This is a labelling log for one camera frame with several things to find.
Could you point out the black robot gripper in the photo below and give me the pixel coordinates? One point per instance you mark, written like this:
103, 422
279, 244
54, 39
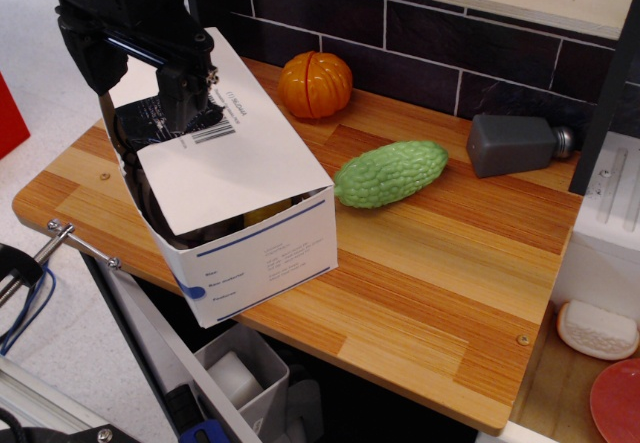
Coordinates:
99, 33

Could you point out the white cardboard box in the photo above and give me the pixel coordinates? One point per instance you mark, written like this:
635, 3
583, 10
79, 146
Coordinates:
252, 159

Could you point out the red box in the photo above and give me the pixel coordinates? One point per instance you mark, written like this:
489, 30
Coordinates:
13, 130

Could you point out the orange toy pumpkin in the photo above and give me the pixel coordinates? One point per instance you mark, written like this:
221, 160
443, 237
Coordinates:
315, 85

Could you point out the yellow object inside box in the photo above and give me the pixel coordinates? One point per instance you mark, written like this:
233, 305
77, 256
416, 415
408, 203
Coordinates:
258, 215

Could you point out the metal table clamp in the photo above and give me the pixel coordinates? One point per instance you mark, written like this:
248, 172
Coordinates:
21, 269

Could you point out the green toy bitter gourd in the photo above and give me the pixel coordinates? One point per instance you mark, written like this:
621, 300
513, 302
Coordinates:
389, 173

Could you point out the white cup in bin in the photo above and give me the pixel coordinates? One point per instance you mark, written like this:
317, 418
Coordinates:
235, 380

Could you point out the grey plastic bin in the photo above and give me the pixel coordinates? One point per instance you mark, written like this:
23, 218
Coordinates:
266, 413

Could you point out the grey toy bottle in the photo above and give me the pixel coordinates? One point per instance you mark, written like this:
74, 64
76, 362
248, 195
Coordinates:
501, 144

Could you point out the white toy sink unit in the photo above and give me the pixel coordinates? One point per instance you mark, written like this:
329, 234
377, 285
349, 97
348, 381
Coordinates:
601, 262

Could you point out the white soap bar toy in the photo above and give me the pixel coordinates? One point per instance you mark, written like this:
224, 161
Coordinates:
596, 332

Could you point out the red plate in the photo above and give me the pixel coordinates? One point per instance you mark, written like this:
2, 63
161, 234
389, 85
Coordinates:
614, 402

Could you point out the blue black tool handle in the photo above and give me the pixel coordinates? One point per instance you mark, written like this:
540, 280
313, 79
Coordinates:
188, 419

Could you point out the dark vertical post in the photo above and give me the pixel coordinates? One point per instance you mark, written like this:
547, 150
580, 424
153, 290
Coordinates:
611, 91

